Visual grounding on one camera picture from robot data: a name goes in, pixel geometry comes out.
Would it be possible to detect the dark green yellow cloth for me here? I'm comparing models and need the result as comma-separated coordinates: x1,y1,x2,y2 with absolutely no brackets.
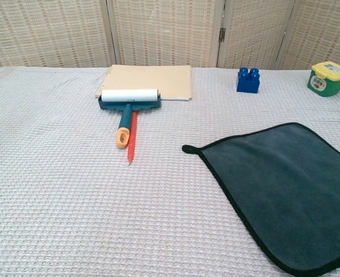
181,122,340,277

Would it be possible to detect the teal lint roller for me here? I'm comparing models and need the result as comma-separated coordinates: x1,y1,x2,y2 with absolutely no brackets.
97,88,162,149

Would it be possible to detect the blue building block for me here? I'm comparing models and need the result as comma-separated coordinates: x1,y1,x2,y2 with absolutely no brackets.
236,67,261,94

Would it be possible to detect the woven folding screen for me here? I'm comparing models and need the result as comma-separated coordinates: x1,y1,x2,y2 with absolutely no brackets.
0,0,340,70

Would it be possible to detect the white waffle tablecloth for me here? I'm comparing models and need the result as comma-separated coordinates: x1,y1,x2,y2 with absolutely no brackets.
0,66,340,277

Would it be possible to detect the green tub with yellow lid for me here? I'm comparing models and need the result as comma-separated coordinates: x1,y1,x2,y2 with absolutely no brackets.
307,61,340,98

